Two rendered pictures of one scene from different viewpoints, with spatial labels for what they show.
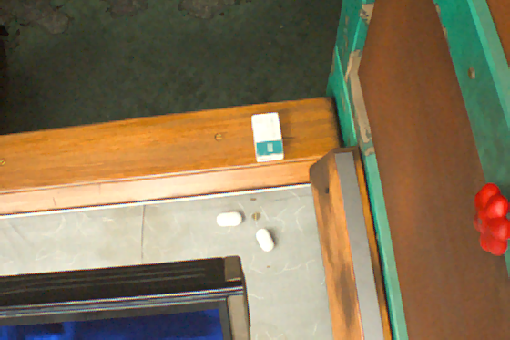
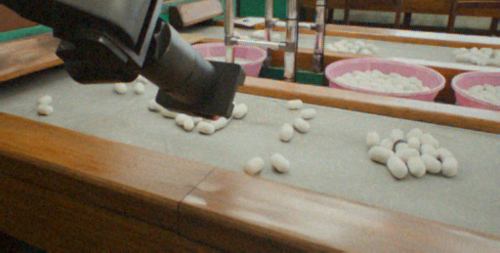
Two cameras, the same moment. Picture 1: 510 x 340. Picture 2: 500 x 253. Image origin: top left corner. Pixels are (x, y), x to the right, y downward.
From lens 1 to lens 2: 1.13 m
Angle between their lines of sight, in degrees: 88
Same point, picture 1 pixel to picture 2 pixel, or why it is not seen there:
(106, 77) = not seen: outside the picture
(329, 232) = (22, 58)
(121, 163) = (54, 134)
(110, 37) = not seen: outside the picture
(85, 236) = (125, 132)
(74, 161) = (79, 146)
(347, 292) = (51, 41)
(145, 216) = (80, 128)
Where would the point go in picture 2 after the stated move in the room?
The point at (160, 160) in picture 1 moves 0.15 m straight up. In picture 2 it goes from (32, 127) to (9, 37)
